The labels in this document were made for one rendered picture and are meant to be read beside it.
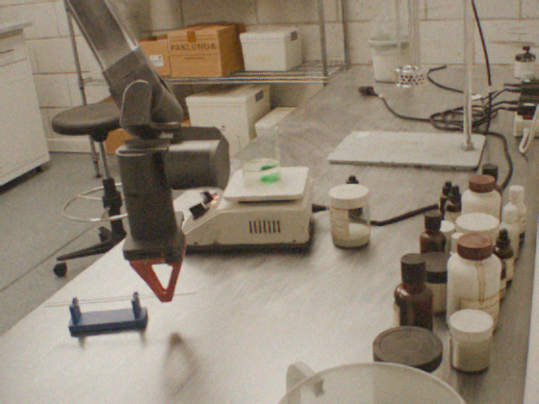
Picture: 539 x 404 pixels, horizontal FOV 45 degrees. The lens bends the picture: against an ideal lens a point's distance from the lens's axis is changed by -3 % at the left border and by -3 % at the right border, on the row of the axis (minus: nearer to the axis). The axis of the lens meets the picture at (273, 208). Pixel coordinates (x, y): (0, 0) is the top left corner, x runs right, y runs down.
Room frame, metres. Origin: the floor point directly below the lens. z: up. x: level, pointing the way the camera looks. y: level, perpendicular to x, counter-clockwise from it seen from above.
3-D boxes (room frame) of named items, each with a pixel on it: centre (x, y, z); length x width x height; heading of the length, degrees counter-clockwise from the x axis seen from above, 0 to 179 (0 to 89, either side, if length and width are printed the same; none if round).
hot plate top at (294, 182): (0.96, 0.01, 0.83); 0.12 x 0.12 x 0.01; 80
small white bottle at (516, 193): (0.86, -0.35, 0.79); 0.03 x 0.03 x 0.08
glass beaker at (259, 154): (0.96, 0.01, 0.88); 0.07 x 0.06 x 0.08; 163
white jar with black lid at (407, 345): (0.52, -0.11, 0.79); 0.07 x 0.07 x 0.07
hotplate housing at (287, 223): (0.97, 0.03, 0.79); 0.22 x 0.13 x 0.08; 80
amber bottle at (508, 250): (0.74, -0.29, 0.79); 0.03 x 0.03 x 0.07
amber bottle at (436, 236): (0.78, -0.20, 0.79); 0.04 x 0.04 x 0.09
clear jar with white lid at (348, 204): (0.91, -0.11, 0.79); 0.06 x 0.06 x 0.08
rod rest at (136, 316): (0.74, 0.23, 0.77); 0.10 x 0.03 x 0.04; 91
